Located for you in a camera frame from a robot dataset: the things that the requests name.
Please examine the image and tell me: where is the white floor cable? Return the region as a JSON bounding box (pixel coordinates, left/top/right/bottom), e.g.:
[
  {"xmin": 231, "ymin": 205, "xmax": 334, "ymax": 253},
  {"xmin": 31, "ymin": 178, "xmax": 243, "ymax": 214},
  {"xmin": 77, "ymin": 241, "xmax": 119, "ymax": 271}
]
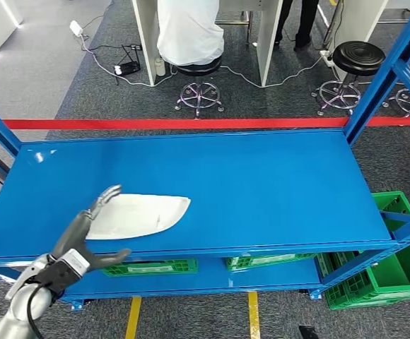
[
  {"xmin": 222, "ymin": 56, "xmax": 324, "ymax": 89},
  {"xmin": 79, "ymin": 35, "xmax": 177, "ymax": 88}
]

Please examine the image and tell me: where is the black electronic device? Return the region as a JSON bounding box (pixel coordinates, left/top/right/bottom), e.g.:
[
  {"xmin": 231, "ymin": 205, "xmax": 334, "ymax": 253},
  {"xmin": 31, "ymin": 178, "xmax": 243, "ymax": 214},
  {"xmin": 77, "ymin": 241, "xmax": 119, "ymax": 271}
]
[{"xmin": 113, "ymin": 44, "xmax": 142, "ymax": 78}]

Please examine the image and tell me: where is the blue metal shelf rack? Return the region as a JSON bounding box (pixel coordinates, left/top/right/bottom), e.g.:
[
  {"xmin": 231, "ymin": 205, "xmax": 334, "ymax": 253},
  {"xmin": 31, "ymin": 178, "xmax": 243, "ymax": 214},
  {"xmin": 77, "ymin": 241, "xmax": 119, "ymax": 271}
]
[{"xmin": 0, "ymin": 0, "xmax": 410, "ymax": 312}]

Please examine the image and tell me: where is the yellow tape strip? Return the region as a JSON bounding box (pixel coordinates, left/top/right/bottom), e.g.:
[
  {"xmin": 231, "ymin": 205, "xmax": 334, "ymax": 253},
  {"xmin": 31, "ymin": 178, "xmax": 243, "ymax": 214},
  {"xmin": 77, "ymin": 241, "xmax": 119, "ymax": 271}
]
[
  {"xmin": 124, "ymin": 296, "xmax": 142, "ymax": 339},
  {"xmin": 247, "ymin": 290, "xmax": 261, "ymax": 339}
]

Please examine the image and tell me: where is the red barrier belt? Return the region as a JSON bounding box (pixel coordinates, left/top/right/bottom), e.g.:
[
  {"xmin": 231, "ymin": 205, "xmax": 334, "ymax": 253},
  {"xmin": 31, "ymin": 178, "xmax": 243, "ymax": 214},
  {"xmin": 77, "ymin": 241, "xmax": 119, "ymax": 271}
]
[{"xmin": 0, "ymin": 116, "xmax": 410, "ymax": 132}]

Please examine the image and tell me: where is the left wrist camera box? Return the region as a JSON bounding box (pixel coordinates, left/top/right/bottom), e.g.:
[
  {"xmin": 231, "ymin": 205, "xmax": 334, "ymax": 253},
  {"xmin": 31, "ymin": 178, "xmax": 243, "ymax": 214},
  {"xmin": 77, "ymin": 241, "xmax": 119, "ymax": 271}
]
[{"xmin": 32, "ymin": 249, "xmax": 92, "ymax": 300}]

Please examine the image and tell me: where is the white plastic car body part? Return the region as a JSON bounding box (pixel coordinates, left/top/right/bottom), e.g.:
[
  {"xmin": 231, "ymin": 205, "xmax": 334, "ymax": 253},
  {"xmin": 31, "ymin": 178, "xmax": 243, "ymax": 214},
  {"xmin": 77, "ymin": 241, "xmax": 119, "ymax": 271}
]
[{"xmin": 85, "ymin": 193, "xmax": 191, "ymax": 242}]

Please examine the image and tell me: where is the person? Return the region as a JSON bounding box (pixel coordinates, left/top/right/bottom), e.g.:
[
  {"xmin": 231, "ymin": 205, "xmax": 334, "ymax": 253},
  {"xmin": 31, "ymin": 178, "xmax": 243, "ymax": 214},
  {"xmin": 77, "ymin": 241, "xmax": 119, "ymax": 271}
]
[
  {"xmin": 157, "ymin": 0, "xmax": 225, "ymax": 67},
  {"xmin": 274, "ymin": 0, "xmax": 321, "ymax": 52}
]

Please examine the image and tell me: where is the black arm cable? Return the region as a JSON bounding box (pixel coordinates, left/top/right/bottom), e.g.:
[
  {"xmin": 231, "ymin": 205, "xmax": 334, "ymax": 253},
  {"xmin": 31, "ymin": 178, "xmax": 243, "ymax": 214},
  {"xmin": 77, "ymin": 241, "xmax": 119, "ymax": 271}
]
[{"xmin": 27, "ymin": 273, "xmax": 63, "ymax": 339}]

